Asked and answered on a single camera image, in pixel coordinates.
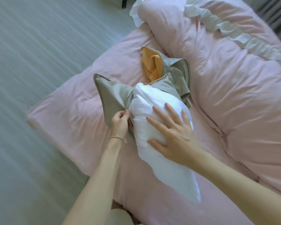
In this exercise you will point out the grey-green cushion cover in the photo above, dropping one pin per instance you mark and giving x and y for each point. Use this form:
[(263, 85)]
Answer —
[(112, 96), (168, 67)]

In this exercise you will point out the pink duvet with white ruffle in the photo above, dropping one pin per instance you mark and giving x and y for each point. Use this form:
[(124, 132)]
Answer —
[(236, 79)]

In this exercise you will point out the person's right hand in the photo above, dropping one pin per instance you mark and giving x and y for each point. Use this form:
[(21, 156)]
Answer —
[(178, 138)]

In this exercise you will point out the person's white trousers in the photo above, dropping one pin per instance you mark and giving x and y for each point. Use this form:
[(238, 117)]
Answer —
[(119, 217)]

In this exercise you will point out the person's left hand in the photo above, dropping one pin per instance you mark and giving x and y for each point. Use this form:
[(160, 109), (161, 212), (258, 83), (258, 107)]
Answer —
[(119, 124)]

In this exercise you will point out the white cushion insert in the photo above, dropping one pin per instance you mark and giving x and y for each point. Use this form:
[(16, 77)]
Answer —
[(142, 110)]

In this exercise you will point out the person's right forearm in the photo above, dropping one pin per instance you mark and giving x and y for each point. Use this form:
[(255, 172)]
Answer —
[(243, 185)]

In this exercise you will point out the pink bed sheet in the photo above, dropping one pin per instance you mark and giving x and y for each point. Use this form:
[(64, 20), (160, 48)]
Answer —
[(79, 110)]

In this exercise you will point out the person's left forearm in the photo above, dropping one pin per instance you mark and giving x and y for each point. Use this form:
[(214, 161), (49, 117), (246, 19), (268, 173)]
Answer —
[(96, 189)]

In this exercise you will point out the cream and grey patterned curtain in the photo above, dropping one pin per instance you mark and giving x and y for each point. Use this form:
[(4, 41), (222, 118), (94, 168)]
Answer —
[(276, 14)]

